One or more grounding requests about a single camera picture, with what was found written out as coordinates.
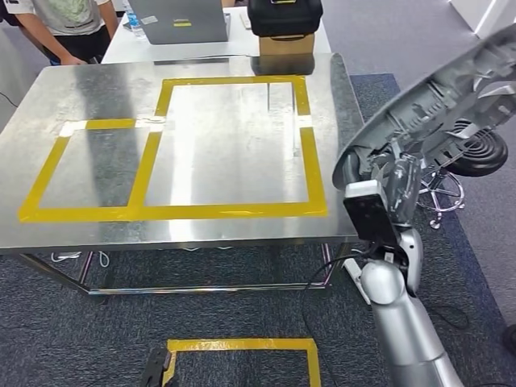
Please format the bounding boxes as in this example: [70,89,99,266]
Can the white display plinth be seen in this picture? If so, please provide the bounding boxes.
[475,0,516,40]
[449,0,490,31]

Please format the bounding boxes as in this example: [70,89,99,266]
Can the black floor cable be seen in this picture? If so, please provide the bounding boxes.
[423,304,471,331]

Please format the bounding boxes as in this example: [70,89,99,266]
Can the grey laptop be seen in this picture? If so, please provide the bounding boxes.
[127,0,231,45]

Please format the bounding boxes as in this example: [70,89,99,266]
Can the steel workbench table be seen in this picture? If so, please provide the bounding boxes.
[0,52,366,303]

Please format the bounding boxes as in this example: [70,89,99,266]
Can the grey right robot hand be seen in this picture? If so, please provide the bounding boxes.
[345,149,423,228]

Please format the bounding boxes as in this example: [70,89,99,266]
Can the yellow workbench tape outline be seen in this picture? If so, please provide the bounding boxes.
[17,75,329,224]

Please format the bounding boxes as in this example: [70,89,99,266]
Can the white power strip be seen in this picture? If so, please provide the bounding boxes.
[343,257,372,306]

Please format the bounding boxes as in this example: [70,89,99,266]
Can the silver wheel hubcap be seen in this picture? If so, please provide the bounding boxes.
[332,22,516,190]

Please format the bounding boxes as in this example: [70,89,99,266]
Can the clear water bottle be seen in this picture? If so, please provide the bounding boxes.
[121,0,146,40]

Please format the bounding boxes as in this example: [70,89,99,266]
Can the white table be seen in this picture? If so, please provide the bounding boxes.
[101,5,332,65]

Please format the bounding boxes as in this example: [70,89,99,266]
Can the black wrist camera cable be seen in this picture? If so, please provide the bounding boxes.
[301,251,376,387]

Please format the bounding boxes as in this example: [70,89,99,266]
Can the white floor cable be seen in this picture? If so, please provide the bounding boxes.
[50,251,112,268]

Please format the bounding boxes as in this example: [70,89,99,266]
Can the black round stool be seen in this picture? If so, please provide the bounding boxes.
[417,118,509,231]

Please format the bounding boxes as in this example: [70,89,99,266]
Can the black hard case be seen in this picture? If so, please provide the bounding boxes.
[247,0,324,39]

